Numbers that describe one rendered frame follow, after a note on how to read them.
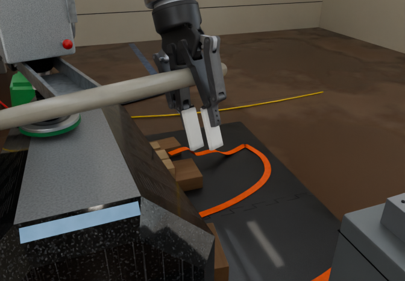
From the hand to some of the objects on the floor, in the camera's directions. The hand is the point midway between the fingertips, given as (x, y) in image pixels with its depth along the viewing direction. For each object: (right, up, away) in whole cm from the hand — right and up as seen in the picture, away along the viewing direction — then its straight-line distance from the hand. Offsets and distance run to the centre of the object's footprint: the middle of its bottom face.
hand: (202, 129), depth 59 cm
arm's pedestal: (+63, -99, +61) cm, 132 cm away
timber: (+3, -67, +121) cm, 138 cm away
